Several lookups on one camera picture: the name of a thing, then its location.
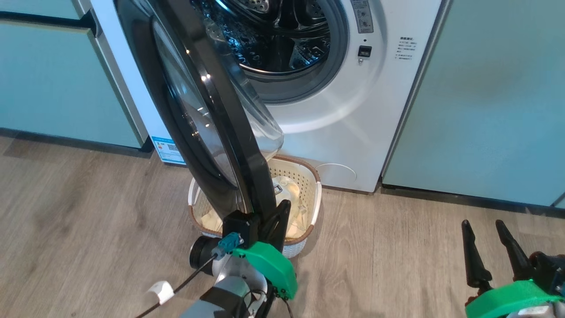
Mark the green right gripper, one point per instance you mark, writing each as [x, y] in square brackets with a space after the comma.
[507, 300]

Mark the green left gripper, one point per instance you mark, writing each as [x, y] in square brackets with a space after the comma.
[276, 269]

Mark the cream baby garment bear print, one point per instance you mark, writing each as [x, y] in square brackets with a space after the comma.
[289, 194]

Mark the cream baby clothes pile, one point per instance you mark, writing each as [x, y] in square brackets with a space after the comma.
[212, 220]

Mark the black round washer door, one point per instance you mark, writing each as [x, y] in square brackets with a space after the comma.
[212, 110]

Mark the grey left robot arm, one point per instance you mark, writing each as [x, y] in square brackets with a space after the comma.
[229, 291]

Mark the white front-load washing machine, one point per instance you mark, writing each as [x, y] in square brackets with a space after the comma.
[353, 110]

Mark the pale green wide cabinet door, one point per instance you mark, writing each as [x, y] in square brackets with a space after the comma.
[485, 110]

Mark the pale green tall cabinet door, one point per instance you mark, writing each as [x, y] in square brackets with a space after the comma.
[53, 79]

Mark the white laundry basket brown rim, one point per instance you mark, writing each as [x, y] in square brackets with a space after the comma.
[304, 194]

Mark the dark cabinet plinth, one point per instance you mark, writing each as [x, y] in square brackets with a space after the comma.
[75, 143]
[476, 198]

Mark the blue energy label sticker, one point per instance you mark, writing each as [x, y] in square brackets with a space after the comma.
[170, 152]

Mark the grey warning label sticker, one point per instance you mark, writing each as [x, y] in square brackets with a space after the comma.
[363, 15]

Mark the pale green cabinet drawer front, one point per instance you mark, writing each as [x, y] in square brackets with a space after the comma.
[39, 8]

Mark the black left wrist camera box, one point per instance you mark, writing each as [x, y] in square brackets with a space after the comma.
[240, 227]

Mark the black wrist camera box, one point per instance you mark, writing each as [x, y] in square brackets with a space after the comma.
[549, 271]
[240, 227]

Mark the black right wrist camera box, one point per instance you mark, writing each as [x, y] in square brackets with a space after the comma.
[549, 271]

